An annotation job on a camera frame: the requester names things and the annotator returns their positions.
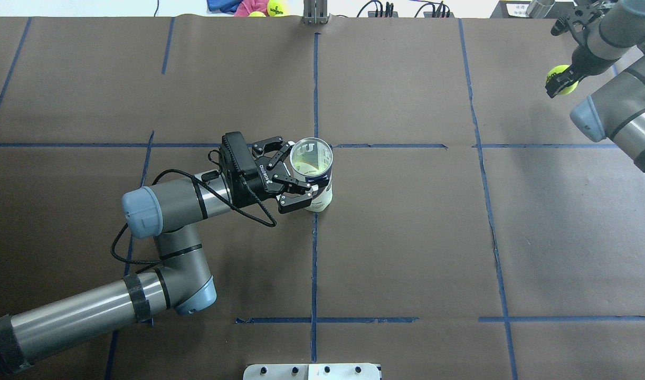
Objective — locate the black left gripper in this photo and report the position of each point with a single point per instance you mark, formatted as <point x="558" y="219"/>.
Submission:
<point x="254" y="183"/>

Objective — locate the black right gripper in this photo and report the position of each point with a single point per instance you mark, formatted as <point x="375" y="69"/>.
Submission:
<point x="589" y="59"/>

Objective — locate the Wilson tennis ball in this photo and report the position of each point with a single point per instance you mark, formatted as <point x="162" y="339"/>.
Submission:
<point x="562" y="79"/>

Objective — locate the white tennis ball can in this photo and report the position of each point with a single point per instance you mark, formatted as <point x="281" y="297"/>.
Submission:
<point x="324" y="195"/>

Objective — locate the Roland Garros tennis ball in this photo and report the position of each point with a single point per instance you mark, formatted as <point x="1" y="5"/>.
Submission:
<point x="310" y="159"/>

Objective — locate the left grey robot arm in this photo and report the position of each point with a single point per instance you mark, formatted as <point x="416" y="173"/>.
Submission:
<point x="160" y="235"/>

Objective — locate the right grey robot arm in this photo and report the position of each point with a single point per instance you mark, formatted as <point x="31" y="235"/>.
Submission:
<point x="604" y="32"/>

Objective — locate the spare tennis ball on desk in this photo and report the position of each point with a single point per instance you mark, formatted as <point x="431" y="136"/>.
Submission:
<point x="278" y="8"/>

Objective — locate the small metal cup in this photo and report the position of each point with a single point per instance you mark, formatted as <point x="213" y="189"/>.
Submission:
<point x="538" y="9"/>

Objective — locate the black power strip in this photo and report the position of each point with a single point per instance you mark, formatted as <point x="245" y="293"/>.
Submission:
<point x="438" y="10"/>
<point x="382" y="9"/>

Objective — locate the pink cloth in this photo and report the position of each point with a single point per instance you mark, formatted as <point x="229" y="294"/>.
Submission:
<point x="248" y="6"/>

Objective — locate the blue cloth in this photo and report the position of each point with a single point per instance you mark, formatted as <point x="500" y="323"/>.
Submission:
<point x="223" y="6"/>

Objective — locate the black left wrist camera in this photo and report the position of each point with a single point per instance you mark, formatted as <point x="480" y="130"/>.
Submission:
<point x="236" y="159"/>

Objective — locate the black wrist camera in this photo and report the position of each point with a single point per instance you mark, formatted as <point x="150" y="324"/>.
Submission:
<point x="577" y="18"/>
<point x="236" y="159"/>

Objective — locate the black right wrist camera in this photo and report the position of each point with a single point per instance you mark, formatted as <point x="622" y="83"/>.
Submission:
<point x="577" y="18"/>

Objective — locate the aluminium frame post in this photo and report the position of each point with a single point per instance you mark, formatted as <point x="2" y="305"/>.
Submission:
<point x="315" y="12"/>

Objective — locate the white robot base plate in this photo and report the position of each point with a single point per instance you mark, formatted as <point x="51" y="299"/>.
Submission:
<point x="314" y="371"/>

